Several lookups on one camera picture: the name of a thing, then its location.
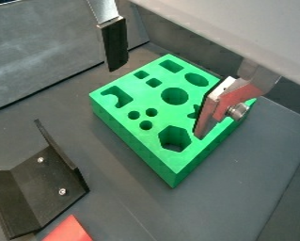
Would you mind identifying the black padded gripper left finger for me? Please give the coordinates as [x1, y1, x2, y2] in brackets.
[86, 0, 129, 72]

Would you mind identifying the black cradle fixture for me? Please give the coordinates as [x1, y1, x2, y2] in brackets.
[0, 120, 90, 240]

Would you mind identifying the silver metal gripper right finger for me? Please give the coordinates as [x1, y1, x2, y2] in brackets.
[194, 59, 282, 139]

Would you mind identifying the green shape sorter block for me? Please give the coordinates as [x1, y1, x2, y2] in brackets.
[89, 53, 258, 189]

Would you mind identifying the red oval cylinder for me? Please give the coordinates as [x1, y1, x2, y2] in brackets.
[42, 215, 94, 241]

